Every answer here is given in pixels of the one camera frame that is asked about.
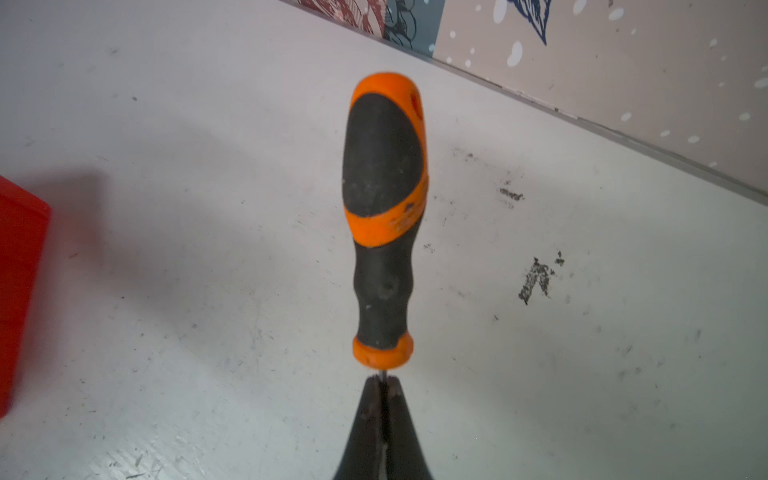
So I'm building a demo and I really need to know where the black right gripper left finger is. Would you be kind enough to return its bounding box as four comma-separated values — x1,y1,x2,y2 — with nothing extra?
334,376,384,480

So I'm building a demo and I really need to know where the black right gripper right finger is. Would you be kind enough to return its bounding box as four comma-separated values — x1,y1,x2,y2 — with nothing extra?
383,376,433,480

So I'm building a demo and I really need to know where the orange black screwdriver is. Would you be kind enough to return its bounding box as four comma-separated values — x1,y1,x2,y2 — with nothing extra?
342,72,429,371

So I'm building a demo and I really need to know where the red plastic bin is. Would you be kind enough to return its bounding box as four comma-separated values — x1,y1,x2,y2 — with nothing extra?
1,178,51,415

